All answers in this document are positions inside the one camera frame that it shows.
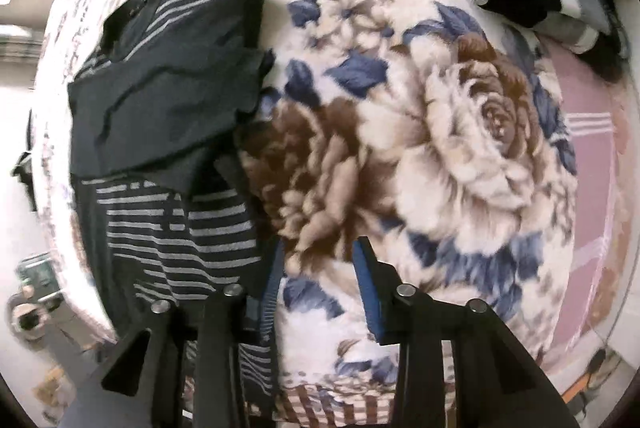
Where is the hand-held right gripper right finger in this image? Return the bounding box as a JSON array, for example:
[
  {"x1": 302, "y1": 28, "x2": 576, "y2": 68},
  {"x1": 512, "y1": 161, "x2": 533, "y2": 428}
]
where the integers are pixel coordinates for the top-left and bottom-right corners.
[{"x1": 351, "y1": 236, "x2": 582, "y2": 428}]

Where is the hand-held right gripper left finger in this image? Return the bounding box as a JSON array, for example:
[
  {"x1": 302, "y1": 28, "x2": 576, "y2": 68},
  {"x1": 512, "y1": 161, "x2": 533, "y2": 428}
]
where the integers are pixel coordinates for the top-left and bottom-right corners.
[{"x1": 65, "y1": 238, "x2": 287, "y2": 428}]

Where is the dark striped shirt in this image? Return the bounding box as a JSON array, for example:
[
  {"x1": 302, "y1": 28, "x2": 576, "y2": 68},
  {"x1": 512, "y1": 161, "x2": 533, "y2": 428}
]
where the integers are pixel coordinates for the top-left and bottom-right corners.
[{"x1": 66, "y1": 0, "x2": 281, "y2": 414}]

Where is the plaid bed sheet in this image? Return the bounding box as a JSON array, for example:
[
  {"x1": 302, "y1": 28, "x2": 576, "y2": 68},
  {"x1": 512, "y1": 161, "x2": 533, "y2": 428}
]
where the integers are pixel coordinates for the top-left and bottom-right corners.
[{"x1": 180, "y1": 380, "x2": 458, "y2": 427}]

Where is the floral fleece blanket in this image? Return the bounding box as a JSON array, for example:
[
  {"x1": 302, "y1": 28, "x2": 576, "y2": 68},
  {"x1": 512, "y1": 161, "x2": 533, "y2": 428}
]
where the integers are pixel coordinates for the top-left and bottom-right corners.
[{"x1": 31, "y1": 0, "x2": 581, "y2": 404}]

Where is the grey floor object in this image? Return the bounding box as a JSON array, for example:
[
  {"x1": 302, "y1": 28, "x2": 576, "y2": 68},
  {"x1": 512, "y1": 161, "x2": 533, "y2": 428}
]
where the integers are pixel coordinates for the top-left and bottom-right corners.
[{"x1": 6, "y1": 252, "x2": 68, "y2": 349}]

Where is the pink bed sheet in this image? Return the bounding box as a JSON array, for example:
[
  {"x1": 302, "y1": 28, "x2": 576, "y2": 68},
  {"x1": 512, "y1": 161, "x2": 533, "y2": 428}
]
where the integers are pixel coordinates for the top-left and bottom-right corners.
[{"x1": 537, "y1": 35, "x2": 638, "y2": 359}]

